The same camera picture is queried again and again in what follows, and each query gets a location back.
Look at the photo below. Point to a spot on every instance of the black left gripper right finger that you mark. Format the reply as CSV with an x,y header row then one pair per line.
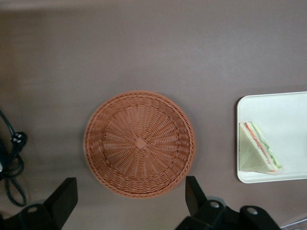
x,y
195,196

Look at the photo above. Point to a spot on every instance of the round brown wicker basket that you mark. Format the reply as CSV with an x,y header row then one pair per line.
x,y
139,143

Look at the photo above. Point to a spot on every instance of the triangular sandwich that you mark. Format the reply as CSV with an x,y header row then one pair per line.
x,y
251,153

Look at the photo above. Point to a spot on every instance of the cream plastic tray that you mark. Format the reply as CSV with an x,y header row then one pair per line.
x,y
275,112

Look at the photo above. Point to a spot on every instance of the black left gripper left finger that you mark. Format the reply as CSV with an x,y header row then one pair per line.
x,y
62,201

